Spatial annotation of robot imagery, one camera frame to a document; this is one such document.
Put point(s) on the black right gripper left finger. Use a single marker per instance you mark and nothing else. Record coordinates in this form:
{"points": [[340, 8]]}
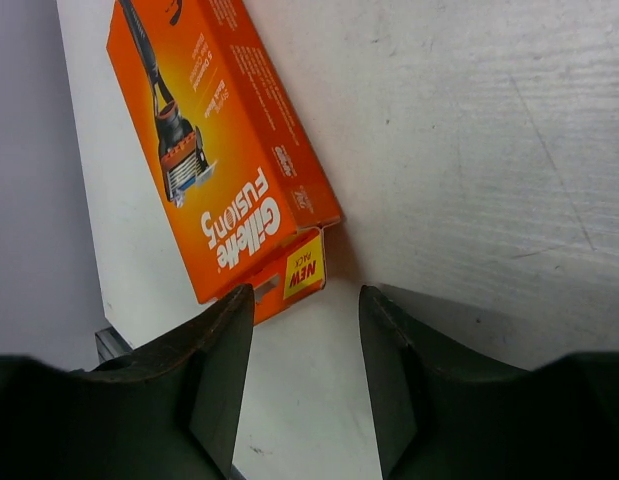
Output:
{"points": [[167, 410]]}

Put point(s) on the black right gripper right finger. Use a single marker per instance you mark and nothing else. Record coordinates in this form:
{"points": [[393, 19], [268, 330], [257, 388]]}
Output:
{"points": [[444, 411]]}

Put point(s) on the orange Gillette Fusion box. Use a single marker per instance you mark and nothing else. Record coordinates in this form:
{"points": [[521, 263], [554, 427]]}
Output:
{"points": [[245, 195]]}

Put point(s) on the aluminium front rail frame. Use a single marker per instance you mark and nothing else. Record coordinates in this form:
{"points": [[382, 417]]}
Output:
{"points": [[110, 345]]}

